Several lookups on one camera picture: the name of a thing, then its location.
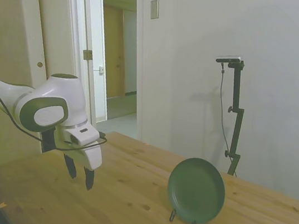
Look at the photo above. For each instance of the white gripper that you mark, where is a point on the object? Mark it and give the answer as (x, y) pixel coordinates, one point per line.
(92, 157)

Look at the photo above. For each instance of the dark green plate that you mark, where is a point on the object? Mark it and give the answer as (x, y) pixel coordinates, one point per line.
(196, 192)

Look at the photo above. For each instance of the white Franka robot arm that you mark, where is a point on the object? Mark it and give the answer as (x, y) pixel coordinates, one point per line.
(56, 95)

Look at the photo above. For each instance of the metal door latch plate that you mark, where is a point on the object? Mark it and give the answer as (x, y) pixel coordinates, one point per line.
(101, 70)

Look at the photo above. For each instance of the round brass door pull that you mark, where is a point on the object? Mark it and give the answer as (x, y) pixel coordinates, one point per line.
(40, 64)

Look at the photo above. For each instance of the brass door hinge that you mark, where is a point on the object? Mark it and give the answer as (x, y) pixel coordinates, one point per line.
(87, 55)

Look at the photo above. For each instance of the brown wooden door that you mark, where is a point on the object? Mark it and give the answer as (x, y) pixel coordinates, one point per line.
(111, 53)

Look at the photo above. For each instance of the white open door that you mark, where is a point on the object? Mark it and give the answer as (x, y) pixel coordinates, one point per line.
(93, 38)

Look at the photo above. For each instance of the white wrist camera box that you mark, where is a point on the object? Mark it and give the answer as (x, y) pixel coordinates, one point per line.
(81, 135)

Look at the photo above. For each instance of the black camera stand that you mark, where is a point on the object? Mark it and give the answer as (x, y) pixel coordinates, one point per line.
(237, 130)

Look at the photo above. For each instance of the grey wall switch plate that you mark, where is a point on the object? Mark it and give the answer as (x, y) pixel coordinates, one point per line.
(154, 9)

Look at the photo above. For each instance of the grey exterior camera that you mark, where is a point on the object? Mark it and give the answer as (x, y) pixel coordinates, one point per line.
(229, 59)

